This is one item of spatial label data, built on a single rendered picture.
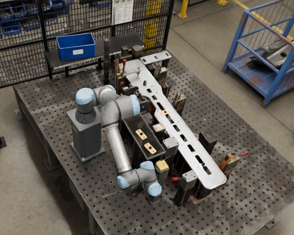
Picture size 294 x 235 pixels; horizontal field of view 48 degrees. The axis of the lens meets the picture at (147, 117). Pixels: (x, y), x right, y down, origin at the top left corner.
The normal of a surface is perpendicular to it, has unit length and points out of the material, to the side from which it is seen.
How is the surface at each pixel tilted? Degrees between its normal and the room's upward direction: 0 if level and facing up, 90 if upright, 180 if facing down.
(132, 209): 0
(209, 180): 0
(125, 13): 90
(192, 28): 0
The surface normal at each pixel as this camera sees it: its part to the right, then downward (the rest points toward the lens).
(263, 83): 0.11, -0.65
